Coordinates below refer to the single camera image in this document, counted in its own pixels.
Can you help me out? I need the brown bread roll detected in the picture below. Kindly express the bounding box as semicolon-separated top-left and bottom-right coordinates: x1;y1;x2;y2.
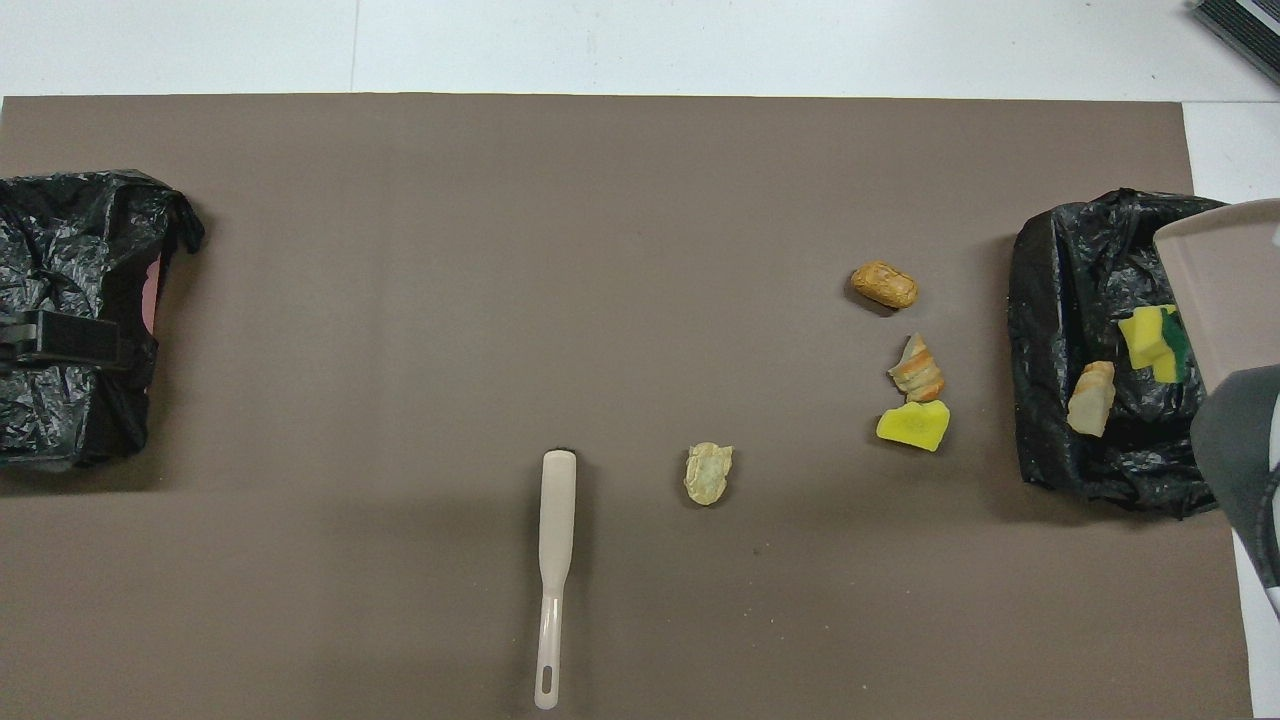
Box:
851;261;919;310

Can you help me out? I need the striped bread piece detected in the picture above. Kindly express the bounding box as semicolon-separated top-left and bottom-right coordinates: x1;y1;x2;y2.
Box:
888;333;946;403
1066;360;1116;438

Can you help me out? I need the dark ribbed object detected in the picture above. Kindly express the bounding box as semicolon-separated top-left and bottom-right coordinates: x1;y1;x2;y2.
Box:
1190;0;1280;86

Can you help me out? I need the brown table mat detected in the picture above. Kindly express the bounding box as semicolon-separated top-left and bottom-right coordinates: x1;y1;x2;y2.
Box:
0;94;1256;720

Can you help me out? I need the beige hand brush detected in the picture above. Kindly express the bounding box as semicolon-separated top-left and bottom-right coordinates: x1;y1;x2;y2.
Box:
533;450;578;711

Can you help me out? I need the pale crumpled bread piece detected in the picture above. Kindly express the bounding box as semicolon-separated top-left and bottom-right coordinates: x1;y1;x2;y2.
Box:
684;442;734;507

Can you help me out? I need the beige plastic dustpan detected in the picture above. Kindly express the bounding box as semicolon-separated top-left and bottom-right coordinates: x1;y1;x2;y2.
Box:
1153;198;1280;396

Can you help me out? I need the black bag lined pink bin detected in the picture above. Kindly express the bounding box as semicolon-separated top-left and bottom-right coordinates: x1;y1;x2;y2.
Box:
0;168;206;473

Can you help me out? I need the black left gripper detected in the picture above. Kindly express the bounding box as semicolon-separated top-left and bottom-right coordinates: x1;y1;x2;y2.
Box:
0;308;136;369

